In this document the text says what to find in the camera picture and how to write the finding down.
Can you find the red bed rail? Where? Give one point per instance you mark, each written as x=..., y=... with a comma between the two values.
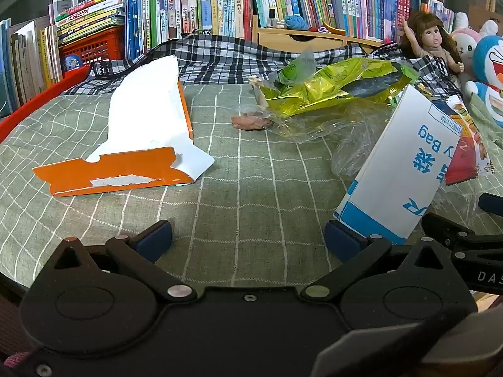
x=39, y=100

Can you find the black white plaid cloth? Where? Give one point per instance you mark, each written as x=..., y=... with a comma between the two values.
x=220, y=59

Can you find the long shelf row of colourful books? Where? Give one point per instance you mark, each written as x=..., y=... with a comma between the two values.
x=353, y=4

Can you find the row of pale worn books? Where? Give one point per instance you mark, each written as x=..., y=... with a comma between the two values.
x=27, y=66

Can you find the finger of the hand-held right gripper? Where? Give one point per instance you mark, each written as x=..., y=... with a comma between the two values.
x=491, y=203
x=448, y=231

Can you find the orange white torn carton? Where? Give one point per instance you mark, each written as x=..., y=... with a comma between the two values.
x=145, y=102

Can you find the green clear plastic wrapper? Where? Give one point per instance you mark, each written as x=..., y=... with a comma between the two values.
x=292, y=71

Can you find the brown haired doll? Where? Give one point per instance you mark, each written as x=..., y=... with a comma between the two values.
x=432, y=39

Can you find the brown cardboard piece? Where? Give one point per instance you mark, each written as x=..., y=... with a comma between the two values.
x=481, y=15

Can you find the white blue paper box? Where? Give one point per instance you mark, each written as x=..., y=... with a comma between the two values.
x=389, y=172

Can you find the flat stack of books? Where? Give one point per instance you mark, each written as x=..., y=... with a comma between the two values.
x=90, y=15

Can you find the wooden drawer box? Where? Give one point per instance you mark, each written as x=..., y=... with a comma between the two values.
x=294, y=41

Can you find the blue yarn ball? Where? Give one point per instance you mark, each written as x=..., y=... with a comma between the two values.
x=295, y=22

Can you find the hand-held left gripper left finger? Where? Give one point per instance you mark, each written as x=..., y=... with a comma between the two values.
x=155, y=239

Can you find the small glass bottle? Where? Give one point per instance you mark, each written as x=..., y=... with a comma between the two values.
x=270, y=19

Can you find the clear plastic bag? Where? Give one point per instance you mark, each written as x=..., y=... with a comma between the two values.
x=353, y=133

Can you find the pink bunny plush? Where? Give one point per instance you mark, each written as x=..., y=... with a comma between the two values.
x=465, y=47

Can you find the brown crumpled scrap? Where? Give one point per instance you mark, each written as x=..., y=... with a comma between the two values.
x=251, y=121

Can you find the red plastic crate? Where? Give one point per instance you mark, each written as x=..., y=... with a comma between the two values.
x=98, y=47

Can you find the row of tall blue green books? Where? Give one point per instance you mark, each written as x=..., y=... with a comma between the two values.
x=188, y=8

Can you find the red snack packet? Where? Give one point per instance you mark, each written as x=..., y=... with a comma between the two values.
x=467, y=165

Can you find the yellow green foil wrapper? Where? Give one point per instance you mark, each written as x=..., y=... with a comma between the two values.
x=314, y=94

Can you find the blue cat plush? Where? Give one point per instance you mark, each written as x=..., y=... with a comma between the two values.
x=489, y=63

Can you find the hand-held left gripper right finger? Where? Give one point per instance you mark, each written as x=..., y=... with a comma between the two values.
x=344, y=241

